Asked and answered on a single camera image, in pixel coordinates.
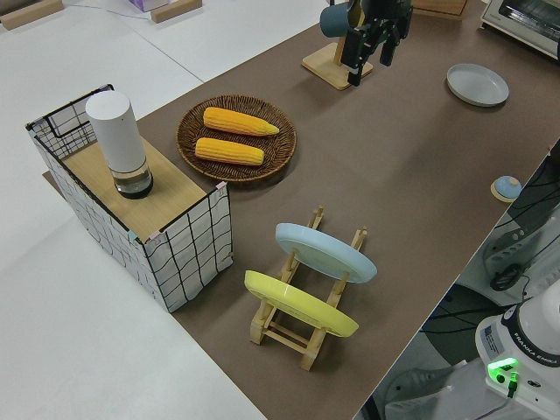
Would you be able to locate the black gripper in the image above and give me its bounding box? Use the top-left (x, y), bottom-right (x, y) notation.
top-left (343, 0), bottom-right (415, 87)

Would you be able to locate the gray round plate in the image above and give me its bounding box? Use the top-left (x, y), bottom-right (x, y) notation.
top-left (445, 63), bottom-right (511, 108)

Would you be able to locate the light blue plate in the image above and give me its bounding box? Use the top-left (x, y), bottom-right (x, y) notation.
top-left (275, 222), bottom-right (378, 286)

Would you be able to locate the yellow plate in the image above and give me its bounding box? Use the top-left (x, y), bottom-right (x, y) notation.
top-left (243, 269), bottom-right (361, 339)

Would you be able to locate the dark teal mug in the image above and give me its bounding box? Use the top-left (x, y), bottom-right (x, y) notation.
top-left (318, 3), bottom-right (352, 39)

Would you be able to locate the bamboo mug tree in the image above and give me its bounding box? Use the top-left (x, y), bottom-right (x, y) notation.
top-left (301, 0), bottom-right (375, 92)

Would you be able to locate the light wooden cabinet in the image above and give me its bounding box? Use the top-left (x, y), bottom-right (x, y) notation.
top-left (410, 0), bottom-right (473, 19)

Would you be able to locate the white toaster oven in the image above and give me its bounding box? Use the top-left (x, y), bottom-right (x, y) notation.
top-left (478, 0), bottom-right (560, 61)

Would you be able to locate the large brown table mat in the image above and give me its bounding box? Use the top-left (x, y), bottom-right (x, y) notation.
top-left (41, 0), bottom-right (560, 420)

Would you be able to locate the brown wicker basket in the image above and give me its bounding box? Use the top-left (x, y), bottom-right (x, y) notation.
top-left (176, 94), bottom-right (298, 184)

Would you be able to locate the pointed yellow corn cob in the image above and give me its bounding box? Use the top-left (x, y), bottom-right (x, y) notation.
top-left (202, 106), bottom-right (282, 138)

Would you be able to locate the blunt yellow corn cob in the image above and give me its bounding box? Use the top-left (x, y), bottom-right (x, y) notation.
top-left (194, 136), bottom-right (266, 167)

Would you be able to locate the blue dome with wooden base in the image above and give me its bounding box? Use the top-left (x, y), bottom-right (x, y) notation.
top-left (490, 175), bottom-right (522, 203)

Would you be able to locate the light wooden block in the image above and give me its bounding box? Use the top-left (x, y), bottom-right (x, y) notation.
top-left (150, 0), bottom-right (203, 23)
top-left (0, 0), bottom-right (63, 31)

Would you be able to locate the purple box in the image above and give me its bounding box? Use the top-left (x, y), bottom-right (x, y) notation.
top-left (128, 0), bottom-right (170, 12)

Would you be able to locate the light wooden board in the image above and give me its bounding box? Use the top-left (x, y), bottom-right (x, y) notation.
top-left (60, 140), bottom-right (207, 234)

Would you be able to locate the white cylinder device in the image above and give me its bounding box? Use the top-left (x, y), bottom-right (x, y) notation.
top-left (84, 91), bottom-right (155, 200)

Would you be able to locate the bamboo dish rack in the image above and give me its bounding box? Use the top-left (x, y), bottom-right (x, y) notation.
top-left (248, 204), bottom-right (369, 372)

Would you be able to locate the black wire basket white liner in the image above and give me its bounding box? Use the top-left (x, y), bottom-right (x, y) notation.
top-left (24, 83), bottom-right (234, 314)

